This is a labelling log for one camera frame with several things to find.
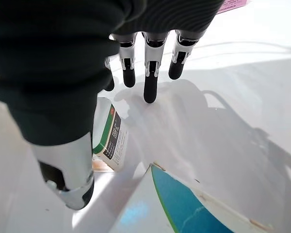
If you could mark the blue white medicine box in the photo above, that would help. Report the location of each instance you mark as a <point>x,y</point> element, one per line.
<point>184,206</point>

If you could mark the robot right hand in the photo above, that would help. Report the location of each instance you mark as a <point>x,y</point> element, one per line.
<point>51,60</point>

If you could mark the green white medicine box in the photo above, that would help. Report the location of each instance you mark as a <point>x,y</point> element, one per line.
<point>114,140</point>

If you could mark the pink medicine box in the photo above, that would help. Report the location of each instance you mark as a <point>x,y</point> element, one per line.
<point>232,3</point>

